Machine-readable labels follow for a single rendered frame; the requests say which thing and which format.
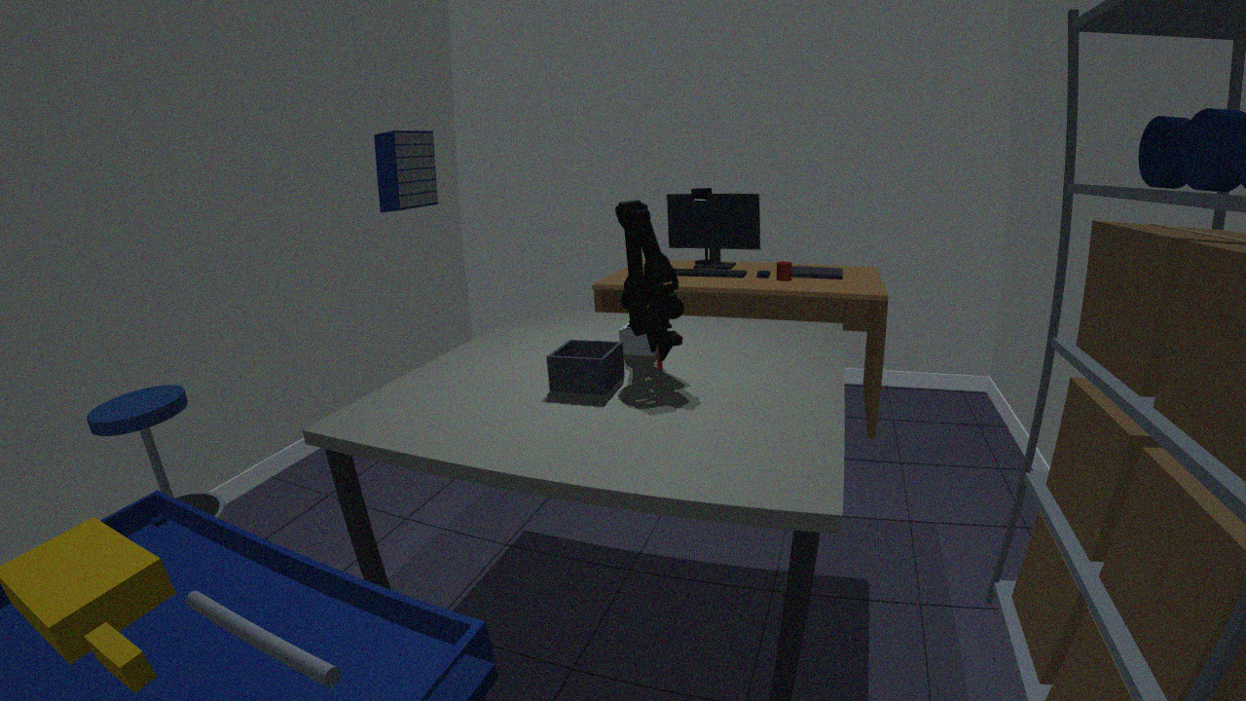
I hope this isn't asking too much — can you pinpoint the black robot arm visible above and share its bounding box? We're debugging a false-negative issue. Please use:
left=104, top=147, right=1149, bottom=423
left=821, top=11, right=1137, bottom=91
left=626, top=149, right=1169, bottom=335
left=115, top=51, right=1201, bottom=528
left=616, top=200, right=684, bottom=336

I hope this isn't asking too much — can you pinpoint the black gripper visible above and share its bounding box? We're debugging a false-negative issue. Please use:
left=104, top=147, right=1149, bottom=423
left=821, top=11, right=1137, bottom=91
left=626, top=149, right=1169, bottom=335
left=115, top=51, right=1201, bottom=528
left=645, top=306, right=682, bottom=361

